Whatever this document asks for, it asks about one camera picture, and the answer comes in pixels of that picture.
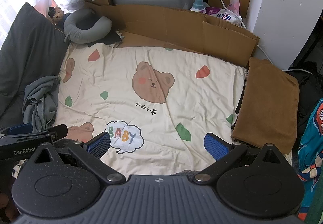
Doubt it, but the brown folded cloth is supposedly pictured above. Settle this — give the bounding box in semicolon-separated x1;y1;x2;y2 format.
231;57;300;155

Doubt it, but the white detergent bottle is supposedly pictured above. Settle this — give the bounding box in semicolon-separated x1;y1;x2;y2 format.
190;0;208;12

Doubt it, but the white purple detergent bag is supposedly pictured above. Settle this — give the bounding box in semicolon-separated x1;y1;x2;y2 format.
204;6;243;25

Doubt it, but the teal cartoon print cloth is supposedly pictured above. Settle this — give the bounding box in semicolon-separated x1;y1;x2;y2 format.
296;98;323;221

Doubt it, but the cream bear print bed sheet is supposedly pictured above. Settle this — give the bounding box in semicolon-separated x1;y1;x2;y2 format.
54;43;293;176

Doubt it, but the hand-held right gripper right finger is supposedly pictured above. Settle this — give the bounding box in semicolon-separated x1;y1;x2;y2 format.
193;133;290;184

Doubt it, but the grey neck pillow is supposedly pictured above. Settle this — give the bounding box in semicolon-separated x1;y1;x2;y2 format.
63;8;112;44

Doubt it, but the flat cardboard sheet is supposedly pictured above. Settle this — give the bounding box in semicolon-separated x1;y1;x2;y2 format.
84;0;260;68

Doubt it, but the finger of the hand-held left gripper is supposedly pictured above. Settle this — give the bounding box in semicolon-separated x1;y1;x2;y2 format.
38;124;68;142
0;124;34;136

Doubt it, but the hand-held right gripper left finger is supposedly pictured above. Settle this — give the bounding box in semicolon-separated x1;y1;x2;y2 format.
30;131;127;184

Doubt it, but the grey-blue garment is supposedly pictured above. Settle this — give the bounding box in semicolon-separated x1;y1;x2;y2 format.
23;75;60;134

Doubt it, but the black cloth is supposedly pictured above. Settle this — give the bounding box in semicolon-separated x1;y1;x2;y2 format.
87;30;124;49

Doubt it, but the dark grey pillow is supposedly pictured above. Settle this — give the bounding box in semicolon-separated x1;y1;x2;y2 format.
0;2;68;124

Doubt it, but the small doll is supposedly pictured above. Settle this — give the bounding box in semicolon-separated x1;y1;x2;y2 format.
48;6;72;25

